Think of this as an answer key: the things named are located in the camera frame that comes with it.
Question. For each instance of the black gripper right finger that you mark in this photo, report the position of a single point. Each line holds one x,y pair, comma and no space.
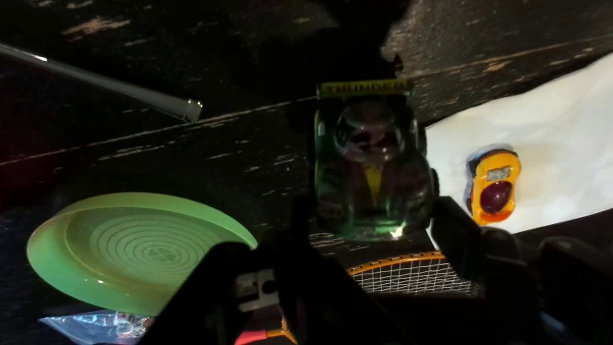
466,242

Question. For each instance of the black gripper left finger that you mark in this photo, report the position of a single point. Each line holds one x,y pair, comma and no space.
299,223

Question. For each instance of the green toy race car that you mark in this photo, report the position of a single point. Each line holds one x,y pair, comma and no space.
370,159

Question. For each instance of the orange toy car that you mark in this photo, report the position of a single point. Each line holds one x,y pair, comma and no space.
495,192

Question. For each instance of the white paper napkin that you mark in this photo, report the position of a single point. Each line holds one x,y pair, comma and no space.
562,127

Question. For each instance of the green plastic plate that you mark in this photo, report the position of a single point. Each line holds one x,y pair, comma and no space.
127,249

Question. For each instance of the silver metal spoon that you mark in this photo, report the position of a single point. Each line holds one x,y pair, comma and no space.
127,88

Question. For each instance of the clear plastic bag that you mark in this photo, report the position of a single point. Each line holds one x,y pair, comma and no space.
96,326

